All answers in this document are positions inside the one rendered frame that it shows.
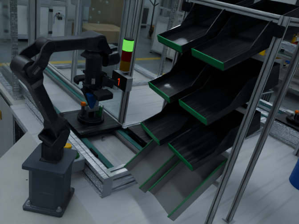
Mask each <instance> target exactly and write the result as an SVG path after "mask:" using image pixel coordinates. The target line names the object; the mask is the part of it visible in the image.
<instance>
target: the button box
mask: <svg viewBox="0 0 299 224"><path fill-rule="evenodd" d="M67 143H70V144H71V145H72V148H71V149H74V150H77V149H76V148H75V147H74V145H73V144H72V143H71V142H70V141H69V140H67ZM78 153H79V157H78V158H75V160H74V162H73V163H72V173H74V172H77V171H81V170H84V167H85V158H84V157H83V156H82V155H81V153H80V152H79V151H78Z"/></svg>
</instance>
